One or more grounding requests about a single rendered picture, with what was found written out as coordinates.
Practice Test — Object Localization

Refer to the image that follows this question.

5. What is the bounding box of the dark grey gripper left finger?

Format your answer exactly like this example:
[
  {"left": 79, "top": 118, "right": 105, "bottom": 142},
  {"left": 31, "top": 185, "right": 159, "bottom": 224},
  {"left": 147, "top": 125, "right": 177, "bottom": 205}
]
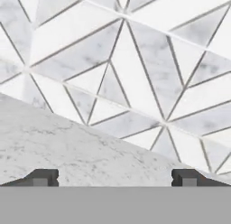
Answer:
[{"left": 1, "top": 168, "right": 60, "bottom": 188}]

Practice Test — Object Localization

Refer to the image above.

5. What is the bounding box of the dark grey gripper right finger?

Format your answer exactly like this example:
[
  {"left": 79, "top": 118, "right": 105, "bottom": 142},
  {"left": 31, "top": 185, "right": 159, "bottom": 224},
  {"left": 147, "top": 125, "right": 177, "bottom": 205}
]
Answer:
[{"left": 171, "top": 168, "right": 231, "bottom": 188}]

